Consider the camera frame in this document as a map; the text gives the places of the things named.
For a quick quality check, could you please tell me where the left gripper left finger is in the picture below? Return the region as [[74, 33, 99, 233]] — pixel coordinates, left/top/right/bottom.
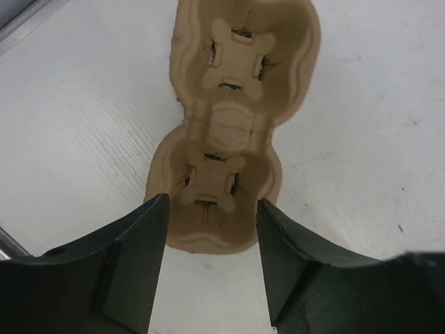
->
[[1, 194, 170, 333]]

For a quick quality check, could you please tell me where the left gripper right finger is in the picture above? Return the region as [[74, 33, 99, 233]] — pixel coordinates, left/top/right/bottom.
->
[[257, 199, 444, 333]]

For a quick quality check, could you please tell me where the brown cardboard cup carrier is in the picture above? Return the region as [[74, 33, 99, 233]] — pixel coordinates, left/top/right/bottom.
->
[[145, 1, 321, 254]]

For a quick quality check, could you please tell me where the aluminium frame rail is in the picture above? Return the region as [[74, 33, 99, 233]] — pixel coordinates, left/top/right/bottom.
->
[[1, 1, 67, 56]]

